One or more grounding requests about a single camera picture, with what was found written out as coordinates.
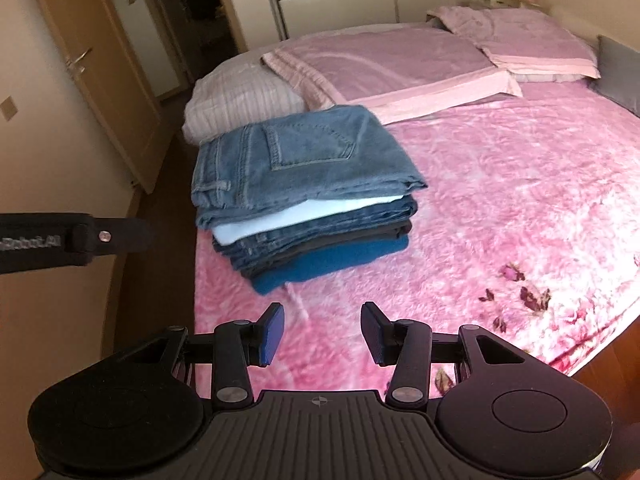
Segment light blue denim jeans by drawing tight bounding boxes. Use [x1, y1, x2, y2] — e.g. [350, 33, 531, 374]
[191, 104, 430, 232]

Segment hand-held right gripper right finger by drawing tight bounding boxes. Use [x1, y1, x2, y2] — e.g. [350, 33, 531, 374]
[360, 301, 527, 406]

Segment pink pillow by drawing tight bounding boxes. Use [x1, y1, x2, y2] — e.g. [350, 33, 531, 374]
[431, 4, 602, 82]

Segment metal door handle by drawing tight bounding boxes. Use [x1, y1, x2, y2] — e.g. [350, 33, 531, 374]
[69, 46, 94, 74]

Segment blue folded sweater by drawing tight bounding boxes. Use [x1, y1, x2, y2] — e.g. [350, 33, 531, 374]
[249, 234, 412, 297]

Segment wooden door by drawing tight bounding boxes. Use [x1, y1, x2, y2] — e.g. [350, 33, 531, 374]
[26, 0, 167, 194]

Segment dark blue folded jeans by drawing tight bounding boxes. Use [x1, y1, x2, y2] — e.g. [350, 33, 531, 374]
[211, 196, 419, 275]

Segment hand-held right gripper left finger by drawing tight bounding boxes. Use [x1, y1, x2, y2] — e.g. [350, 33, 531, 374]
[117, 301, 286, 407]

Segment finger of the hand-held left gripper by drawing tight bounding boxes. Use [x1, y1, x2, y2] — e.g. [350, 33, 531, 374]
[73, 217, 157, 266]

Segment white striped pillow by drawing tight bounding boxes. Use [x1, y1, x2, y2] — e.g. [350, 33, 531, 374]
[181, 50, 309, 144]

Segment dark hanging clothes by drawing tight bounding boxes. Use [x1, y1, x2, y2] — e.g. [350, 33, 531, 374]
[176, 0, 222, 43]

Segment pink fleece bedspread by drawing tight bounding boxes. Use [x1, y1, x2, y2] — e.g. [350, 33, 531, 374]
[192, 77, 640, 397]

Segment folded pink blanket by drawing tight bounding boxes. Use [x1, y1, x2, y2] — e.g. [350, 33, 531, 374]
[261, 26, 524, 127]

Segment white folded shirt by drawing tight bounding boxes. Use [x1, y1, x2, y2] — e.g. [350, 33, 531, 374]
[211, 194, 403, 247]

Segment grey cushion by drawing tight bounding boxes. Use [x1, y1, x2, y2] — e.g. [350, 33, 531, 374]
[589, 34, 640, 117]

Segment dark grey folded garment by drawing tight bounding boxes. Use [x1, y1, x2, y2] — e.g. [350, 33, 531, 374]
[240, 219, 414, 279]

